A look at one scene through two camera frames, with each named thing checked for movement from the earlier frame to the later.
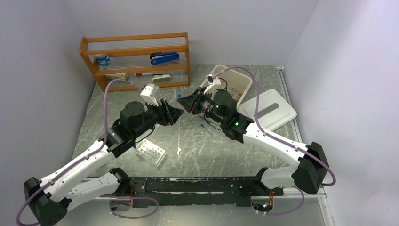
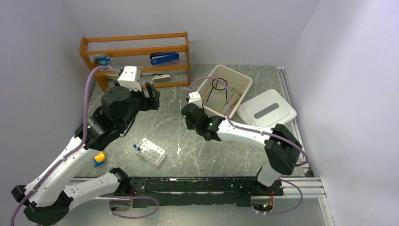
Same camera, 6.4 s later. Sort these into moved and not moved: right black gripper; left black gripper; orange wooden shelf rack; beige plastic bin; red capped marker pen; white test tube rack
Moved: left black gripper; right black gripper
Not moved: white test tube rack; orange wooden shelf rack; red capped marker pen; beige plastic bin
